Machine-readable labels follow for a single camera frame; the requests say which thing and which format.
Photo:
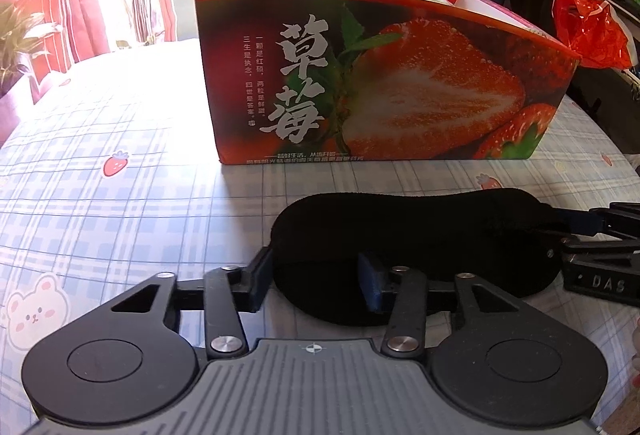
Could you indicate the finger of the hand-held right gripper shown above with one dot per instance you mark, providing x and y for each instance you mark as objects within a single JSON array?
[
  {"x": 615, "y": 220},
  {"x": 600, "y": 248}
]

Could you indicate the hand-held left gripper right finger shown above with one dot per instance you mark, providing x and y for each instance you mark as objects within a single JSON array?
[{"x": 370, "y": 282}]

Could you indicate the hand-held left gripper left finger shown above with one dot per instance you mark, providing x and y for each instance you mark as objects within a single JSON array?
[{"x": 260, "y": 280}]

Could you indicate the black eye mask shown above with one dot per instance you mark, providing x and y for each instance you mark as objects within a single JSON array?
[{"x": 400, "y": 225}]

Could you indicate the red strawberry cardboard box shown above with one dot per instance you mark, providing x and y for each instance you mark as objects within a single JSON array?
[{"x": 400, "y": 90}]

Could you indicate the red plastic bag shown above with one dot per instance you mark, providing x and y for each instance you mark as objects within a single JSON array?
[{"x": 590, "y": 30}]

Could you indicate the black desk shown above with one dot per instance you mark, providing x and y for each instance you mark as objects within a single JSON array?
[{"x": 535, "y": 0}]

